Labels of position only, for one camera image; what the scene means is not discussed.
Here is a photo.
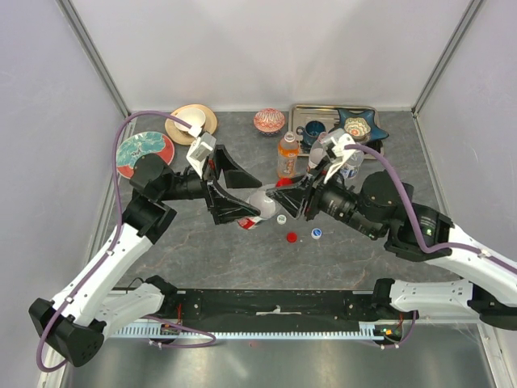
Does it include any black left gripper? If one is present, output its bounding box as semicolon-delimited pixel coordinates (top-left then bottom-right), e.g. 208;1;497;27
159;145;263;223

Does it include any small red-cap clear bottle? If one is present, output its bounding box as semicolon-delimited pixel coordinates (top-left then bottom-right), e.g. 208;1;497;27
237;184;280;230

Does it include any white juice bottle cap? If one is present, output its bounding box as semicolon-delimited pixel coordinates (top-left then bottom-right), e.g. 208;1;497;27
277;214;287;225

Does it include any red bottle cap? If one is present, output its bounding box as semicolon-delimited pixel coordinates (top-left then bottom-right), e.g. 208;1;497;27
286;232;297;243
275;178;294;188

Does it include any blue white Pocari cap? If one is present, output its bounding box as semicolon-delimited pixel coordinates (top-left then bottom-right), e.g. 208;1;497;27
311;228;322;239

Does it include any orange juice bottle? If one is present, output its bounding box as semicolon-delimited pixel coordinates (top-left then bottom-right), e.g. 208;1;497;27
276;132;299;179

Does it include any tall red-cap clear bottle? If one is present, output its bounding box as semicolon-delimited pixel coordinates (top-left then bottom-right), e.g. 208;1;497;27
307;133;326;171

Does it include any clear Pocari Sweat bottle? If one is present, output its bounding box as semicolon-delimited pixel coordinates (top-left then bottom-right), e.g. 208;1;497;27
339;150;364;180

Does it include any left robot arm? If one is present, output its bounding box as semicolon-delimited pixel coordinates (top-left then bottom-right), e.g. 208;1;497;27
28;145;262;367

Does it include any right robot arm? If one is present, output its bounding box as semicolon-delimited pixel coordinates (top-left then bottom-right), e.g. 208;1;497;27
267;171;516;331

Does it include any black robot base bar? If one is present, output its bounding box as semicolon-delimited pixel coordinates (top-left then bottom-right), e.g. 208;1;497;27
153;289;419;332

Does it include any blue ceramic cup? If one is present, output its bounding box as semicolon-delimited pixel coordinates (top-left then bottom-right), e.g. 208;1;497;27
296;120;326;146

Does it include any tan saucer plate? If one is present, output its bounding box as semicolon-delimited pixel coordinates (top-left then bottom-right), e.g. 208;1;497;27
164;103;217;146

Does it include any red patterned bowl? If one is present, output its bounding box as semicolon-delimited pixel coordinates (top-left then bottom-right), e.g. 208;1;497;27
254;108;285;136

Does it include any steel tray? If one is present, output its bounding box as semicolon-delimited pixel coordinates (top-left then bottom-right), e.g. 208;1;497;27
288;103;383;157

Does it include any red white tea cup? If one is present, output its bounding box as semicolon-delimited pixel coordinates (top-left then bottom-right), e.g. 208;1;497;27
174;108;206;137

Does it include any patterned flower bowl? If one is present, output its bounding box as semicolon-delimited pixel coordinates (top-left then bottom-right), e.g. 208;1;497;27
343;117;371;143

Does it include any red teal floral plate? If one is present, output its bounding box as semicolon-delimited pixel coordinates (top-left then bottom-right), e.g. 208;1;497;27
116;131;175;179

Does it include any blue star-shaped dish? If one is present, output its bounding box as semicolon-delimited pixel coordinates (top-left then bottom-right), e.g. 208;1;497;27
330;108;389;144

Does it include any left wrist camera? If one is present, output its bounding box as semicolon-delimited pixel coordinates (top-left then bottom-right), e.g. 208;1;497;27
187;132;216;178

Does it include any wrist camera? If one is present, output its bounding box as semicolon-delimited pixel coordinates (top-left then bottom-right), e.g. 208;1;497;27
322;129;355;183
187;132;216;178

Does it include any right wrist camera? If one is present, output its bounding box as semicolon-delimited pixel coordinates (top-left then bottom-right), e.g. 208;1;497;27
322;129;355;183

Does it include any slotted cable duct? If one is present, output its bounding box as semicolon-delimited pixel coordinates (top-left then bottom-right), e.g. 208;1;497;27
111;320;384;340

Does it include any left aluminium frame post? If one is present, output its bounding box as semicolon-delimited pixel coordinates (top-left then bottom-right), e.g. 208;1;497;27
56;0;131;116

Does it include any aluminium frame post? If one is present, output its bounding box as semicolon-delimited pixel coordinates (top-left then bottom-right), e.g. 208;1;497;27
56;0;131;116
411;0;488;116

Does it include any right aluminium frame post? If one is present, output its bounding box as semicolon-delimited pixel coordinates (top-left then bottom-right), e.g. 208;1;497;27
411;0;488;116

